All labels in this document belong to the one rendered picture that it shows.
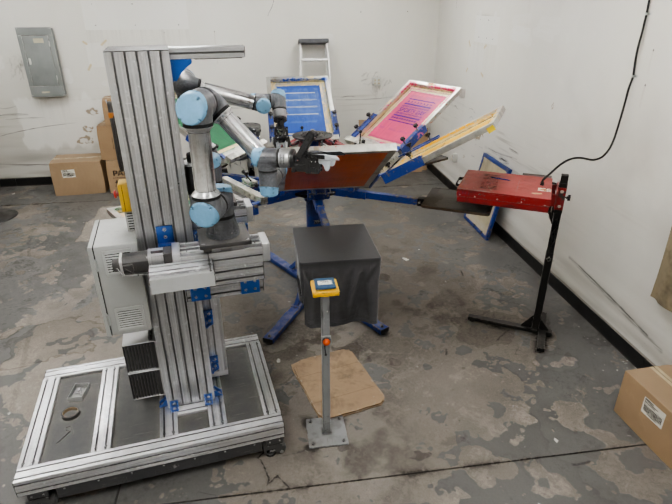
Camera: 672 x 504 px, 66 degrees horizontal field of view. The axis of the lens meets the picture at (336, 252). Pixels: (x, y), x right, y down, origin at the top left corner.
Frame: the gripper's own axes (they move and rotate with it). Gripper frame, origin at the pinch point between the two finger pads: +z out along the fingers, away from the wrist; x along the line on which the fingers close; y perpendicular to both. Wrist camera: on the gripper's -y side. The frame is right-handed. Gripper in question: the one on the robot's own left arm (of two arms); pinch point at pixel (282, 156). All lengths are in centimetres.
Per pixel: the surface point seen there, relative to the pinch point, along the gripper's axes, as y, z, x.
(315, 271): -7, 62, 13
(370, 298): -19, 78, 44
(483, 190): -42, 15, 128
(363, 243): -21, 47, 43
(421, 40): -357, -254, 206
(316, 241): -26, 43, 17
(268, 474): -11, 165, -18
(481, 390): -50, 141, 116
